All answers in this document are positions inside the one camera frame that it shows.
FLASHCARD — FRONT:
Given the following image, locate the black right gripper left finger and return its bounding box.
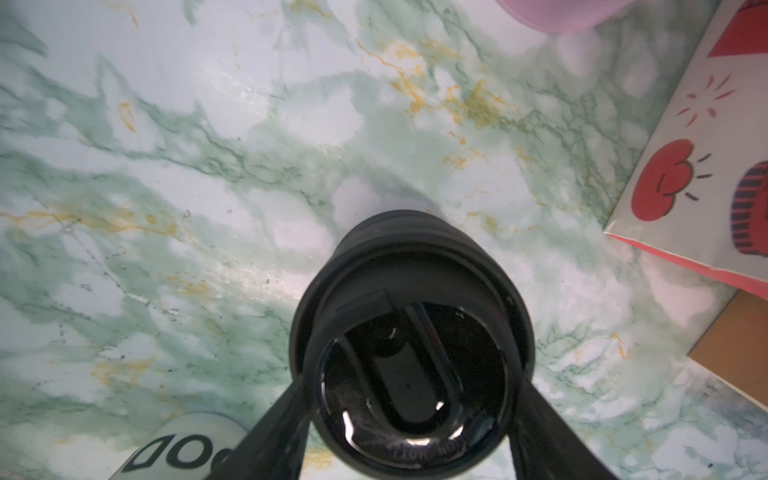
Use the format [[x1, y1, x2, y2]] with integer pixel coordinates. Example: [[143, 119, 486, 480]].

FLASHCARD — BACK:
[[207, 375, 310, 480]]

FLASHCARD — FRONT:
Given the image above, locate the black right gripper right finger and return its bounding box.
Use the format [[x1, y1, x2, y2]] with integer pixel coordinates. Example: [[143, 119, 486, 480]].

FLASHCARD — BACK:
[[508, 379, 616, 480]]

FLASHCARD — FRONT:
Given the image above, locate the white paper coffee cup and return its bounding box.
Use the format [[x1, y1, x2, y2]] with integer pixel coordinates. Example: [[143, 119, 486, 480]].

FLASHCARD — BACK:
[[111, 413, 246, 480]]

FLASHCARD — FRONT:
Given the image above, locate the brown cardboard box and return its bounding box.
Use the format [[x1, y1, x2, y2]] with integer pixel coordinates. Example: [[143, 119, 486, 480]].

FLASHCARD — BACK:
[[688, 291, 767, 409]]

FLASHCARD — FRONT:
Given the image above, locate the red white paper gift bag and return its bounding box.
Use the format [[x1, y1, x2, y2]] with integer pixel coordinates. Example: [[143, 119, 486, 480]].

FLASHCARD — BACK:
[[604, 1, 767, 298]]

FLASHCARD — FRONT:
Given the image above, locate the pink straw holder cup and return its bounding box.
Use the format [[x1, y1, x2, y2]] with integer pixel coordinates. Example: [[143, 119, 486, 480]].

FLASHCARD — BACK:
[[497, 0, 634, 34]]

